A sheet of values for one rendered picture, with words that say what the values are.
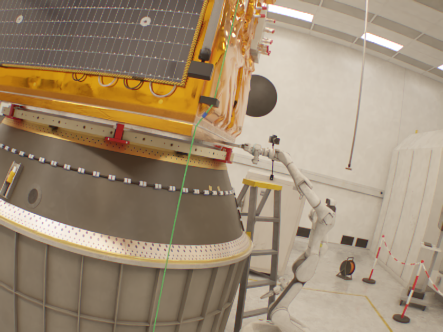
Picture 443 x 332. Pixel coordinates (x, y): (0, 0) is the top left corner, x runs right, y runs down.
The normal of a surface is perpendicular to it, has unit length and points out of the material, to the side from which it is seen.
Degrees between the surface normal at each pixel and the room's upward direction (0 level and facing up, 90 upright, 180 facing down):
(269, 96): 90
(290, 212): 90
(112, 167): 62
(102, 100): 90
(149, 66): 90
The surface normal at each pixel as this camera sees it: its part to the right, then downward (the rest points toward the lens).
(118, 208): 0.42, -0.34
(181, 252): 0.59, -0.59
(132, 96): -0.20, 0.17
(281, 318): 0.00, 0.05
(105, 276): 0.33, 0.12
